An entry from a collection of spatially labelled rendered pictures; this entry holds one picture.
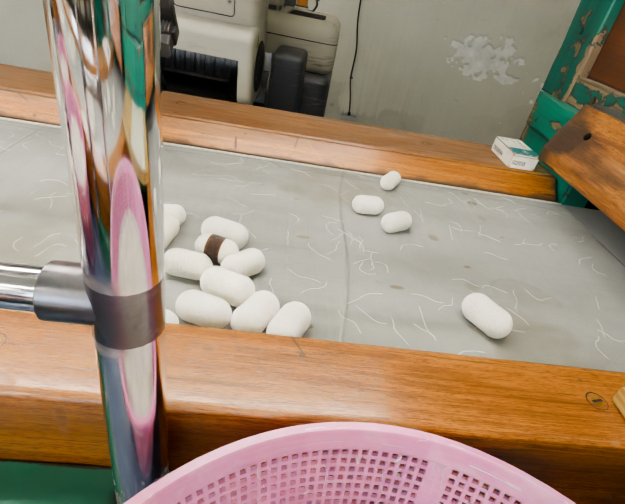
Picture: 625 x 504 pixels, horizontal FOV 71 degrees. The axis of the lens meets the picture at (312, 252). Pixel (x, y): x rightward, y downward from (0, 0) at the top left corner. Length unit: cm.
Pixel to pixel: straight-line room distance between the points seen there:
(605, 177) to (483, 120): 209
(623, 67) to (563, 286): 29
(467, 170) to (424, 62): 187
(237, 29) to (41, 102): 47
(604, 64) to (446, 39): 180
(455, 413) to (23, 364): 21
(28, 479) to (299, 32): 111
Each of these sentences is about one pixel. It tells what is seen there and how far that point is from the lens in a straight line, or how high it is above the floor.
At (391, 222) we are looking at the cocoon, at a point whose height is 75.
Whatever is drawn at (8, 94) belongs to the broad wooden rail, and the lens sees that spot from 61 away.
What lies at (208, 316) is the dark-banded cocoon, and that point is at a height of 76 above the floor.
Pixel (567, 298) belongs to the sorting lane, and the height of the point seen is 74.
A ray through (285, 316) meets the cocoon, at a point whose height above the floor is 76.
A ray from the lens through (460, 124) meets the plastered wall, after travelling 254.
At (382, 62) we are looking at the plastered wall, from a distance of 240.
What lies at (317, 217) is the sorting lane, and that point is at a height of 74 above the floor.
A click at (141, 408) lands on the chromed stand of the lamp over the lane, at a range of 18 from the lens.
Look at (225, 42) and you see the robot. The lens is 95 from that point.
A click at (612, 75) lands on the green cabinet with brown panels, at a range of 65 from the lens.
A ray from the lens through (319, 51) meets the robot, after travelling 123.
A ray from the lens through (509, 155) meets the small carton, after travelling 61.
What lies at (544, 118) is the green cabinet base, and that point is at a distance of 71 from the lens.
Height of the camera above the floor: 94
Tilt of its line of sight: 33 degrees down
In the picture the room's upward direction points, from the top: 12 degrees clockwise
